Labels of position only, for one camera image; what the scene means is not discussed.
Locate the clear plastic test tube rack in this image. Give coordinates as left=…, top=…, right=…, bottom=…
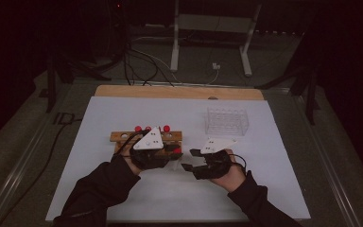
left=204, top=106, right=251, bottom=137

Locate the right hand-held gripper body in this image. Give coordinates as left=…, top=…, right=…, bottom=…
left=195, top=137, right=238, bottom=181

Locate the person's left hand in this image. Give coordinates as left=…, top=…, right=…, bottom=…
left=121, top=148, right=145, bottom=177

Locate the wooden table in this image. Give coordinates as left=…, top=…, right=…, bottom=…
left=94, top=84, right=265, bottom=101

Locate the bundle of black floor cables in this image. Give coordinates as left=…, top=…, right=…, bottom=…
left=122, top=44, right=175, bottom=87

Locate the person's right hand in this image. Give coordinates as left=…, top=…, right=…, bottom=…
left=210, top=149, right=248, bottom=194

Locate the white metal stand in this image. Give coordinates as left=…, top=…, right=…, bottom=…
left=169, top=0, right=263, bottom=78

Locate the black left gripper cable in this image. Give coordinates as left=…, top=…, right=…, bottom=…
left=112, top=129, right=151, bottom=158

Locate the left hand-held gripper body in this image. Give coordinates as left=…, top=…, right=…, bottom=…
left=129, top=126, right=171, bottom=171

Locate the white table sheet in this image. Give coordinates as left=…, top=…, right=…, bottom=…
left=45, top=96, right=312, bottom=222

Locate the white floor cable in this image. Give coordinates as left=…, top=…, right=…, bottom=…
left=131, top=35, right=221, bottom=86

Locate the wooden test tube rack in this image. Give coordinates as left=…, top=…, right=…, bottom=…
left=109, top=130, right=183, bottom=161

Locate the black stand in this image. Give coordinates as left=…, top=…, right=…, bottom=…
left=44, top=46, right=112, bottom=114
left=254, top=31, right=321, bottom=126

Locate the long black floor cable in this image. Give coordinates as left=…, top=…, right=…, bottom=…
left=0, top=116, right=83, bottom=227

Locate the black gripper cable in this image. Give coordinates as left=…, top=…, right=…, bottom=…
left=230, top=152, right=249, bottom=175
left=112, top=129, right=151, bottom=158

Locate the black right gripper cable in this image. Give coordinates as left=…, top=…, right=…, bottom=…
left=230, top=152, right=249, bottom=175

